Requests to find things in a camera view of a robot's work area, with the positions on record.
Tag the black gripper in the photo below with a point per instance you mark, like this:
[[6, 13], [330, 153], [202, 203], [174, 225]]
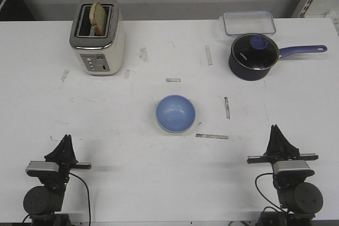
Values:
[[59, 181], [280, 145]]

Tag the blue bowl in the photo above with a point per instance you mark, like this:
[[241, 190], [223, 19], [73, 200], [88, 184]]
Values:
[[175, 112]]

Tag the green bowl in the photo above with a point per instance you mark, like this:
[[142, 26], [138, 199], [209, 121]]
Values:
[[173, 132]]

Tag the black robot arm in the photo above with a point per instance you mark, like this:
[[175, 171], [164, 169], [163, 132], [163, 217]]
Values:
[[43, 203], [299, 200]]

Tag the dark blue saucepan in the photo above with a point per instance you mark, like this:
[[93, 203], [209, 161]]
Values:
[[252, 75]]

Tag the glass pot lid blue knob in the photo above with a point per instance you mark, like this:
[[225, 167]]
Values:
[[255, 51]]

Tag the cream and chrome toaster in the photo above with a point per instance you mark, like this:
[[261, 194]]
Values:
[[99, 55]]

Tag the clear plastic food container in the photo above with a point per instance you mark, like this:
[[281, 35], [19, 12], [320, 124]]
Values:
[[238, 23]]

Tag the toast slice in toaster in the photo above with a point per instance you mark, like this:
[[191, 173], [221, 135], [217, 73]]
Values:
[[98, 18]]

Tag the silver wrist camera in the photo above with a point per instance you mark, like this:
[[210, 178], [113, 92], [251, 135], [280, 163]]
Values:
[[292, 167], [35, 167]]

